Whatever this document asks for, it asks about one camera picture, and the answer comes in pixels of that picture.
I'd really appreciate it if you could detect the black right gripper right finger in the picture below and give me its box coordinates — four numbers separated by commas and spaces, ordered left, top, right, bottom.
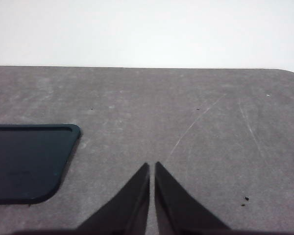
154, 161, 285, 235

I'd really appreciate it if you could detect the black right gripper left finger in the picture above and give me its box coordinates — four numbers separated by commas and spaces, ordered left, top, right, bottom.
12, 162, 150, 235

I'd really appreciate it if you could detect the black rectangular tray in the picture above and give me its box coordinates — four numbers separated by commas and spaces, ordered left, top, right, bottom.
0, 123, 82, 205

